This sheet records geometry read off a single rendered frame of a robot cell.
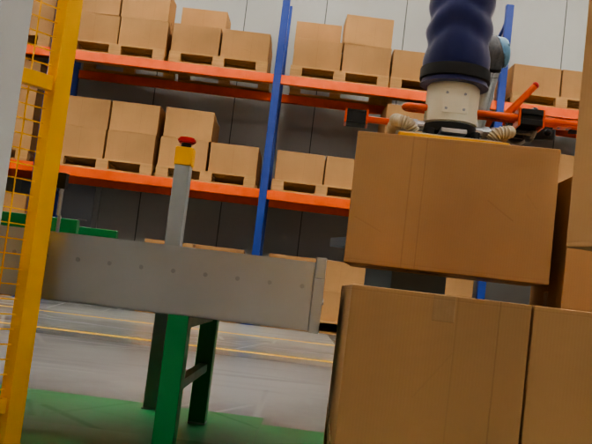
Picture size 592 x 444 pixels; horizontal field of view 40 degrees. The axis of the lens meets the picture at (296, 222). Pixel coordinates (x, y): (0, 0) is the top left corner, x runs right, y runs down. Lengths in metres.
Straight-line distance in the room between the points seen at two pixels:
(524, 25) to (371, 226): 9.72
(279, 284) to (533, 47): 9.95
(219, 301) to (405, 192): 0.65
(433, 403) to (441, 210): 0.79
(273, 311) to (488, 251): 0.66
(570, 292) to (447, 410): 0.80
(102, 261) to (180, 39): 8.03
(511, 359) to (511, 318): 0.09
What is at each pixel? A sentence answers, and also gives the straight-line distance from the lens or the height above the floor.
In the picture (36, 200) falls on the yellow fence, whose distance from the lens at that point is 2.30.
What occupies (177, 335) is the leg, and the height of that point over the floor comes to 0.35.
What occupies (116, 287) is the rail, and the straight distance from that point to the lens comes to 2.33.
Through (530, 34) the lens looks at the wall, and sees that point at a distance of 12.02.
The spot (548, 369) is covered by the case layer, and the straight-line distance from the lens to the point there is 1.88.
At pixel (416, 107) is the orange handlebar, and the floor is 1.14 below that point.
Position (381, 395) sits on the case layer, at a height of 0.31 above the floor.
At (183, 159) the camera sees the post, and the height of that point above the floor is 0.95.
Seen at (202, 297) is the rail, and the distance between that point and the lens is 2.28.
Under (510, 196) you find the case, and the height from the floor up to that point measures 0.86.
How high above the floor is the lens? 0.53
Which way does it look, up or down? 4 degrees up
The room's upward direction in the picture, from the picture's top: 7 degrees clockwise
